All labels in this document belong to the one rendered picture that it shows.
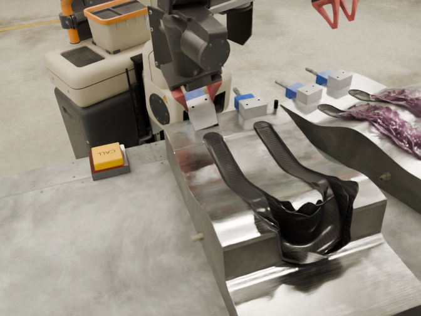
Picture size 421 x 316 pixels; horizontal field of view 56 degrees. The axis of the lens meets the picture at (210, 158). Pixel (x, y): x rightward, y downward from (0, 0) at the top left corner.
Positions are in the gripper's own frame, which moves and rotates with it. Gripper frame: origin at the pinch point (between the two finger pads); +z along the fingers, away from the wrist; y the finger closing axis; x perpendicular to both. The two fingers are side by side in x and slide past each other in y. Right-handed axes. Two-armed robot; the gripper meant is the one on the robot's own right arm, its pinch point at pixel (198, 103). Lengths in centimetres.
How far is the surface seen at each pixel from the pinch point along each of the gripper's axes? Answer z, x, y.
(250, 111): 4.5, -2.9, 9.9
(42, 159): 103, 108, -72
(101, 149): 7.7, 4.5, -22.2
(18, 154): 103, 117, -85
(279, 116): 7.0, -5.0, 15.5
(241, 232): -5.6, -32.9, -3.9
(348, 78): 14.0, 5.1, 39.1
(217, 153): 4.2, -10.4, -0.4
